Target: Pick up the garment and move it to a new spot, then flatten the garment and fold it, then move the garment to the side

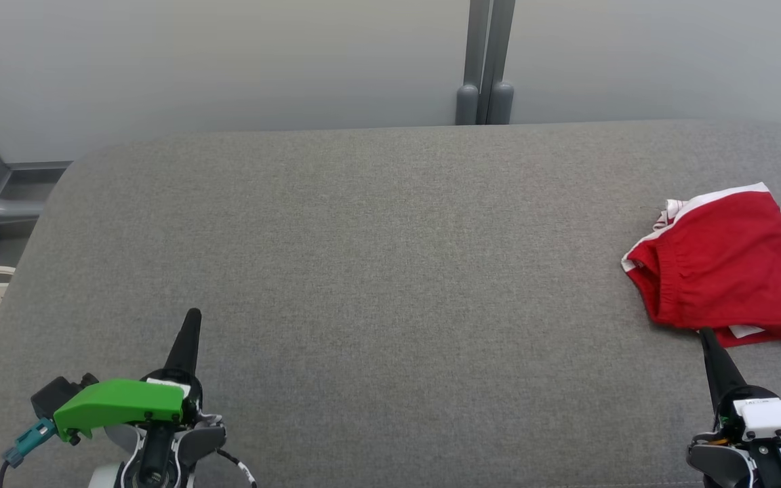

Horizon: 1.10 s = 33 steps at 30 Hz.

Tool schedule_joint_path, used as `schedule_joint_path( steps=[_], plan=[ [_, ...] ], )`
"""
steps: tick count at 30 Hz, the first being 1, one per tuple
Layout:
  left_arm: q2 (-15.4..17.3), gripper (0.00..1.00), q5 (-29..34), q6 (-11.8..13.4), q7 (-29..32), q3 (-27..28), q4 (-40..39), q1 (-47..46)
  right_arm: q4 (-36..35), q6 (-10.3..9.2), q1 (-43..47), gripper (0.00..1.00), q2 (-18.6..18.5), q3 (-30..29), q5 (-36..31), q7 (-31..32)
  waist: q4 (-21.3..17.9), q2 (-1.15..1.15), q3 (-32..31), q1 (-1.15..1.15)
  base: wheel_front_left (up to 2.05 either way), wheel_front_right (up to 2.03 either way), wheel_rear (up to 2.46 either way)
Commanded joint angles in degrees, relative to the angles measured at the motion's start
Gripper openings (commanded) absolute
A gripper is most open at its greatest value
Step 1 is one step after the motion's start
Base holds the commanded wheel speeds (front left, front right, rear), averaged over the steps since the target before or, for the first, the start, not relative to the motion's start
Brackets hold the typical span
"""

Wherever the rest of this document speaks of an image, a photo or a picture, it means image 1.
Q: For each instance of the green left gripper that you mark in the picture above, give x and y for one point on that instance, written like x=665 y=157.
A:
x=119 y=403

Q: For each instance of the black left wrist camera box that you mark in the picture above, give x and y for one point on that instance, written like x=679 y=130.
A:
x=55 y=393

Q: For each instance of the red white-striped Bulls shorts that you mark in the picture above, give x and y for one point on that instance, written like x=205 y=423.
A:
x=723 y=264

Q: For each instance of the grey metal partition post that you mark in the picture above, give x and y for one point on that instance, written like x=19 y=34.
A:
x=489 y=61

